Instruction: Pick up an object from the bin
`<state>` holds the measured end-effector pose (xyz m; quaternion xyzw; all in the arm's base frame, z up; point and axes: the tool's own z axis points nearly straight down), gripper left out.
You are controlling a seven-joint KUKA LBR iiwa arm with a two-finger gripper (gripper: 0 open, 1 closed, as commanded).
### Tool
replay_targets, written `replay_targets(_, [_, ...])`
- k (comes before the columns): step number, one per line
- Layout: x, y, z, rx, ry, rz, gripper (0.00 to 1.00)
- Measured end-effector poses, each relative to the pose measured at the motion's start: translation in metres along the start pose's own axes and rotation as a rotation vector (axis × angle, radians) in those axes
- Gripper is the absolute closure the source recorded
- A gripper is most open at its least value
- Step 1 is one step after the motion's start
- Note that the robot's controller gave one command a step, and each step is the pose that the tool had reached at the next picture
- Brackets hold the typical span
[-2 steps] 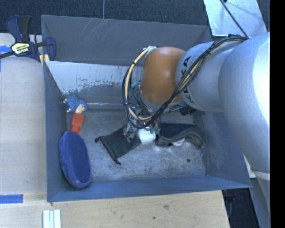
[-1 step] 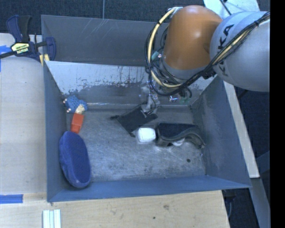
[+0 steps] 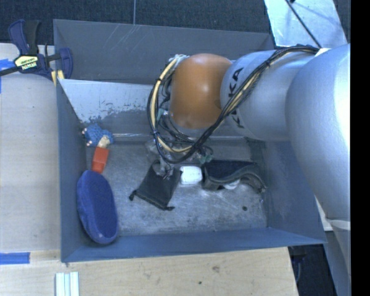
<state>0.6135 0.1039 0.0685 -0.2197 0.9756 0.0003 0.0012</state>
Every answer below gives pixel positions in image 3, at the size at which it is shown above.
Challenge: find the dark blue shoe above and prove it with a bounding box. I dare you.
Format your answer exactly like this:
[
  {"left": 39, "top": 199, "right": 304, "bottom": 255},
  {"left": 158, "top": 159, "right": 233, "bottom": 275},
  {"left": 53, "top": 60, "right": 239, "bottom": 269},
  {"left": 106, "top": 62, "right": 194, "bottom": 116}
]
[{"left": 200, "top": 159, "right": 267, "bottom": 194}]

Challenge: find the blue toy figure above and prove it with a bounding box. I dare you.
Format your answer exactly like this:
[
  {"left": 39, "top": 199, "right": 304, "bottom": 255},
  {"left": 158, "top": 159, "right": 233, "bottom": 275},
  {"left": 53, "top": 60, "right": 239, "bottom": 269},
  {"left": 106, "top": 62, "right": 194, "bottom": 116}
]
[{"left": 81, "top": 123, "right": 115, "bottom": 149}]

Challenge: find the pale wood board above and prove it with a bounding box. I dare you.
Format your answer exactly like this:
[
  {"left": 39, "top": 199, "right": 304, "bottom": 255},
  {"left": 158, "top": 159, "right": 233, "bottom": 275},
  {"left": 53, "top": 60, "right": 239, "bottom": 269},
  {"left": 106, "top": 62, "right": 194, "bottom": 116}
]
[{"left": 0, "top": 72, "right": 62, "bottom": 253}]

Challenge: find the small white box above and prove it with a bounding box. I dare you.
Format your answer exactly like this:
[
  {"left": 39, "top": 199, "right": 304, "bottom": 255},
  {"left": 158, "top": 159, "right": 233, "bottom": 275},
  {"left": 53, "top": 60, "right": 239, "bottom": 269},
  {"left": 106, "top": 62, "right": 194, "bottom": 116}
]
[{"left": 179, "top": 165, "right": 203, "bottom": 186}]

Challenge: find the black cloth pouch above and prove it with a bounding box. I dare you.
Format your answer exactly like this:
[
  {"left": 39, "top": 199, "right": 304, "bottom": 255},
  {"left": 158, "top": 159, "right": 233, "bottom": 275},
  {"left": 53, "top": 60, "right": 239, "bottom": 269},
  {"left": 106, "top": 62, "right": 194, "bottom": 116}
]
[{"left": 128, "top": 161, "right": 184, "bottom": 212}]

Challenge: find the grey metal bin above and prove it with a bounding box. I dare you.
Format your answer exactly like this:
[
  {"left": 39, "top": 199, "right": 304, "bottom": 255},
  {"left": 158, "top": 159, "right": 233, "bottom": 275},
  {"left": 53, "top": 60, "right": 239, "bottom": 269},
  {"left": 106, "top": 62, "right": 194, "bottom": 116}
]
[{"left": 52, "top": 18, "right": 328, "bottom": 263}]

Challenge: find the red-orange block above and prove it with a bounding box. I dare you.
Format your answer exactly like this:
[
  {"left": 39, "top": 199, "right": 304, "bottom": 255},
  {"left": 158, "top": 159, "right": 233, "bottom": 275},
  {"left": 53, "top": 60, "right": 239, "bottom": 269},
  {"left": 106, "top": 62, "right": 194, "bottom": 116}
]
[{"left": 91, "top": 146, "right": 110, "bottom": 175}]

